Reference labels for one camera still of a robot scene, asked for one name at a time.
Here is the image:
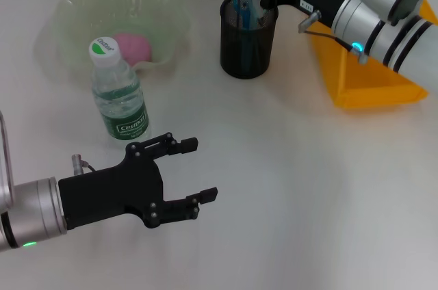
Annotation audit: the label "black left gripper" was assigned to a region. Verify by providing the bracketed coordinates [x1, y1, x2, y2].
[57, 131, 220, 230]

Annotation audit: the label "green label water bottle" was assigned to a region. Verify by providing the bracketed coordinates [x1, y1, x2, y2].
[88, 36, 152, 148]

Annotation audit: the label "left gripper cable with plug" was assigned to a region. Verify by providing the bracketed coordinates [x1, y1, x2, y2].
[70, 153, 97, 176]

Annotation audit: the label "pink peach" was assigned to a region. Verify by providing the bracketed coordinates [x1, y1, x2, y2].
[112, 32, 153, 64]

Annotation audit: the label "black mesh pen holder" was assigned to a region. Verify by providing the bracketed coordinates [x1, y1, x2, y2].
[219, 0, 280, 80]

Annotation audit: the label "yellow plastic storage bin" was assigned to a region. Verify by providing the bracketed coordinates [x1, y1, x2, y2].
[309, 0, 430, 110]

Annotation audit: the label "translucent green fruit plate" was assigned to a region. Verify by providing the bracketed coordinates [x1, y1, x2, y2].
[33, 0, 192, 88]

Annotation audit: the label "blue teal scissors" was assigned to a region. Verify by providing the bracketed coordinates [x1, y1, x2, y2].
[232, 0, 265, 70]

